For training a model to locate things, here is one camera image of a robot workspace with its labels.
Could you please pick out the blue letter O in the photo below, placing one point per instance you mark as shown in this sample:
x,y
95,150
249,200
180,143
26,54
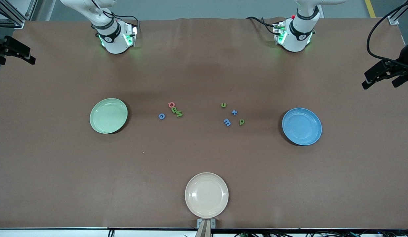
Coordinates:
x,y
159,116

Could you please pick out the blue letter x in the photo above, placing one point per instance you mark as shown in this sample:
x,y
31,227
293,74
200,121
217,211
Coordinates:
x,y
234,112

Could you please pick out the red letter A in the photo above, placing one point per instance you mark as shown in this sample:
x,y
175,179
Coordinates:
x,y
170,103

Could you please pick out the blue letter m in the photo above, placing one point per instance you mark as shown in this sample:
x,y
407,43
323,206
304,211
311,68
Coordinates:
x,y
227,122

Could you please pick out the green letter B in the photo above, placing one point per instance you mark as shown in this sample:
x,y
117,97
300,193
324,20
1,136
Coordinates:
x,y
174,110

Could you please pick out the green letter N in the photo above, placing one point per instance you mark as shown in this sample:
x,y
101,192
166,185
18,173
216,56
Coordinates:
x,y
179,114

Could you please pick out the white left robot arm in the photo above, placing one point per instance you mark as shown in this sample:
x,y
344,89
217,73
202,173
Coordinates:
x,y
298,39

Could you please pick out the blue plate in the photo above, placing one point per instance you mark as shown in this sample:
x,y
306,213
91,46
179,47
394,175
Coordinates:
x,y
302,126

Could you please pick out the light green plate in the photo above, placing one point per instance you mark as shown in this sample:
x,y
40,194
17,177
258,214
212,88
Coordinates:
x,y
108,116

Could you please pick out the brown table cover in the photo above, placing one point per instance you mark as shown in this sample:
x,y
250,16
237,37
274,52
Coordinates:
x,y
204,65

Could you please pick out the beige plate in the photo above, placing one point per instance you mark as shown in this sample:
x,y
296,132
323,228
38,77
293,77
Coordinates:
x,y
206,195

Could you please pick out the aluminium frame profile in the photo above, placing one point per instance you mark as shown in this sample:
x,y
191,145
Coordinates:
x,y
6,23

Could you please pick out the silver corner bracket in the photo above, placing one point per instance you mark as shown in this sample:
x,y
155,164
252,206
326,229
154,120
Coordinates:
x,y
393,20

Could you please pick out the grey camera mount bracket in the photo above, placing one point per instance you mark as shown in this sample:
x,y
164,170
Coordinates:
x,y
206,223

